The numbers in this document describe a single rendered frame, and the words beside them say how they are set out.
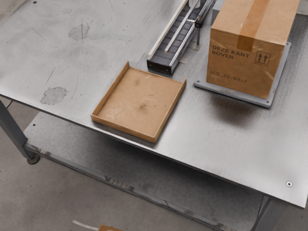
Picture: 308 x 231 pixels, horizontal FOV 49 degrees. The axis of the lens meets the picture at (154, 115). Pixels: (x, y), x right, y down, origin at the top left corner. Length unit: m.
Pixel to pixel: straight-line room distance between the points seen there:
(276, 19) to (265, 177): 0.52
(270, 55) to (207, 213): 0.89
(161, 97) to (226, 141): 0.31
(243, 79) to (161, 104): 0.32
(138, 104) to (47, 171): 1.07
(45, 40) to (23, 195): 0.98
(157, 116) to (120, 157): 0.68
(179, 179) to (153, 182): 0.14
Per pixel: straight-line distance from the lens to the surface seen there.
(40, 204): 2.16
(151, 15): 1.70
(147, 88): 1.36
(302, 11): 1.76
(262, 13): 1.24
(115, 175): 1.86
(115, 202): 2.04
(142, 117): 1.28
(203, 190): 1.80
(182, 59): 1.46
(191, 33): 1.54
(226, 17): 1.21
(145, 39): 1.57
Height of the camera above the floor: 1.87
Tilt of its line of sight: 54 degrees down
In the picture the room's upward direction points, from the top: 6 degrees counter-clockwise
